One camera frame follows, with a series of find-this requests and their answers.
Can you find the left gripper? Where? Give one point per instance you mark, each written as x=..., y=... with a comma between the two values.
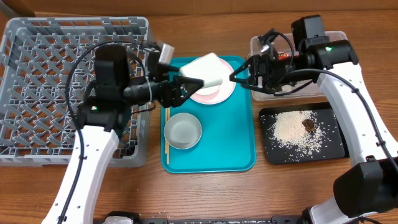
x=173, y=98

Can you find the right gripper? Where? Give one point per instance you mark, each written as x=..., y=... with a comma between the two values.
x=257, y=73

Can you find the large white plate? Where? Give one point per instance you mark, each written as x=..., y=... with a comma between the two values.
x=224, y=91

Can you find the small pink bowl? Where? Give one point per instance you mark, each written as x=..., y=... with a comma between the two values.
x=208, y=90

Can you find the white cup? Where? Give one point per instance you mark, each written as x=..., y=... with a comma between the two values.
x=207, y=68

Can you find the grey shallow bowl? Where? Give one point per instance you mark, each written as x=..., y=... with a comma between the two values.
x=183, y=131

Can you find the white rice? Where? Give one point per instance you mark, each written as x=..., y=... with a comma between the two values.
x=288, y=135

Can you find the brown food scrap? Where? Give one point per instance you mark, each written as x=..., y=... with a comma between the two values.
x=309, y=125

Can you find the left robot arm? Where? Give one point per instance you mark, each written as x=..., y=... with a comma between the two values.
x=101, y=119

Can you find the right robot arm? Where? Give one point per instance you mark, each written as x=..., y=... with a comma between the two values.
x=370, y=186

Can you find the clear plastic waste bin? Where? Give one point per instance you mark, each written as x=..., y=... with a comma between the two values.
x=282, y=47

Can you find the black food waste tray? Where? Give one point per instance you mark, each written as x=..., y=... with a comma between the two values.
x=336, y=149

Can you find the wooden chopstick right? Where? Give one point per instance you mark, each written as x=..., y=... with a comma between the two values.
x=167, y=145

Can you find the teal serving tray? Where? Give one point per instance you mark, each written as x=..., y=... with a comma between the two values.
x=227, y=143

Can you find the grey plastic dish rack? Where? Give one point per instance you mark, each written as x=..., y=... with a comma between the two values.
x=42, y=74

